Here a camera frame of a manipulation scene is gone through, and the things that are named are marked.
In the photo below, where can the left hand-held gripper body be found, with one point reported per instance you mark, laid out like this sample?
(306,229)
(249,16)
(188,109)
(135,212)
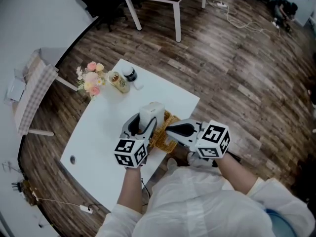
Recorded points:
(130,152)

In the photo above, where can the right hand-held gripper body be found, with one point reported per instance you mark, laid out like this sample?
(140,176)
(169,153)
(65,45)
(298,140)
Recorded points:
(212,139)

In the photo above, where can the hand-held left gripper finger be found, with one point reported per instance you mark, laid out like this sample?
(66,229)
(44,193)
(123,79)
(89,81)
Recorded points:
(151,129)
(128,123)

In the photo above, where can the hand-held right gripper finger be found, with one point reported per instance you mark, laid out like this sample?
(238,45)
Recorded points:
(184,123)
(178,136)

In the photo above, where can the white tissues pack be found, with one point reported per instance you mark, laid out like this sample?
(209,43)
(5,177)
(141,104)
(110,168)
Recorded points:
(151,113)

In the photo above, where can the woven wicker tissue box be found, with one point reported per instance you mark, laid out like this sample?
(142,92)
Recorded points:
(163,142)

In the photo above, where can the person's left forearm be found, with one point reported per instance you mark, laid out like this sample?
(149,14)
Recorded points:
(130,189)

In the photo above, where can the person's right forearm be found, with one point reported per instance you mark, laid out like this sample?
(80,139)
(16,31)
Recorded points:
(237,174)

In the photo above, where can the clear plastic box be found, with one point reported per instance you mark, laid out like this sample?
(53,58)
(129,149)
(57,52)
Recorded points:
(14,88)

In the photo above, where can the person's white shoe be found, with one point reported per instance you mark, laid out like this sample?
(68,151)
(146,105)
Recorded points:
(171,163)

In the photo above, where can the small white object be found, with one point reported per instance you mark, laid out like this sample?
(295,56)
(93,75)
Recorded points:
(138,85)

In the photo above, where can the yellowish printed glass jar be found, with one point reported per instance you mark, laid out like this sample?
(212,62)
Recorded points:
(119,81)

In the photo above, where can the black jar with white lid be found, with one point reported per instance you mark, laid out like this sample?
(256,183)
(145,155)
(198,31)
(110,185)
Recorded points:
(129,73)

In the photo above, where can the pink flower bouquet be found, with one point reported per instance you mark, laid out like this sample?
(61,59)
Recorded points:
(91,81)

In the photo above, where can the person's white shirt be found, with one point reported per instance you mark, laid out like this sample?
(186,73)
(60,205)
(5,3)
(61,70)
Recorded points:
(197,206)

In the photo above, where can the white power strip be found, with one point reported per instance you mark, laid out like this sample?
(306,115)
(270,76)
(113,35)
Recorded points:
(86,209)
(219,4)

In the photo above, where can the plaid cloth covered rack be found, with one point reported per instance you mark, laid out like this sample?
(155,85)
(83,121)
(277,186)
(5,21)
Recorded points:
(34,92)

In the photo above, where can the person's blue jeans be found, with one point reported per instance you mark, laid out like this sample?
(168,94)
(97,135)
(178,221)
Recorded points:
(281,225)

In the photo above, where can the black office chair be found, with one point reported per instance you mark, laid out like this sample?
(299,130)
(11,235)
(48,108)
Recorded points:
(103,1)

